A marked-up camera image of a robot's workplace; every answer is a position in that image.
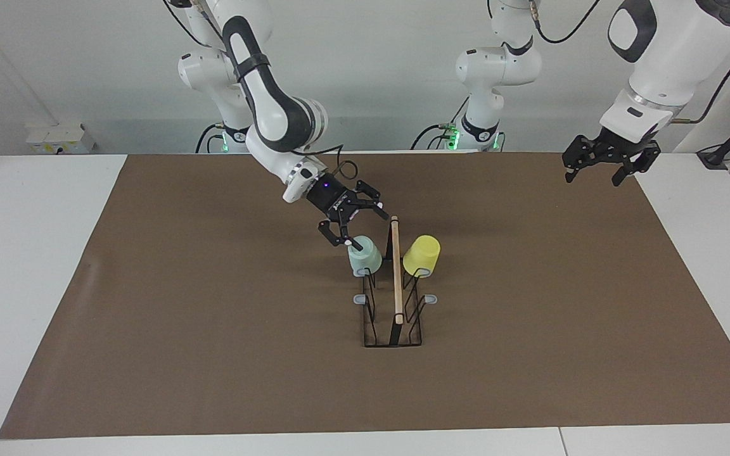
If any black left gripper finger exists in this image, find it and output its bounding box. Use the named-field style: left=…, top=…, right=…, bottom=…
left=561, top=135, right=597, bottom=184
left=612, top=142, right=662, bottom=187

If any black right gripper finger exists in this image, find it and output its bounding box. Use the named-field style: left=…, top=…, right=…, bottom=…
left=319, top=218, right=366, bottom=251
left=355, top=182, right=391, bottom=219

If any pale green plastic cup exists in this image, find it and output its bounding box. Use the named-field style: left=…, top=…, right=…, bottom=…
left=347, top=236, right=383, bottom=278

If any yellow plastic cup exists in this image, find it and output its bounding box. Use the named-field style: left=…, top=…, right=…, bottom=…
left=403, top=235, right=441, bottom=278

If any brown paper table mat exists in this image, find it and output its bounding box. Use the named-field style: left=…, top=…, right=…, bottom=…
left=0, top=152, right=730, bottom=440

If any white cardboard box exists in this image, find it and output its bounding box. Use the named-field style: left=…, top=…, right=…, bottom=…
left=26, top=123, right=96, bottom=155

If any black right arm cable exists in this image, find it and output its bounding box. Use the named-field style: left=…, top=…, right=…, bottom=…
left=292, top=144, right=359, bottom=183

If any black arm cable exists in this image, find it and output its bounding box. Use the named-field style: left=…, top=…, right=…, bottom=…
left=292, top=144, right=359, bottom=183
left=527, top=0, right=730, bottom=124

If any black wire cup rack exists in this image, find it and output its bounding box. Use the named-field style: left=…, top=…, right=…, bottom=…
left=353, top=215, right=439, bottom=348

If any black left base cable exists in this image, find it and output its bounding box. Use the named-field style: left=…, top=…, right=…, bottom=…
left=411, top=92, right=468, bottom=151

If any black base cable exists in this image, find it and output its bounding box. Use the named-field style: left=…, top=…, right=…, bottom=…
left=411, top=92, right=468, bottom=151
left=196, top=122, right=239, bottom=153

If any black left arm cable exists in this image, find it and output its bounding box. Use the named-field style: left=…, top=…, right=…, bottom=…
left=527, top=0, right=730, bottom=124

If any black right base cable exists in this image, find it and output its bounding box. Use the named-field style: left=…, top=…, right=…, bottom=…
left=196, top=122, right=239, bottom=153

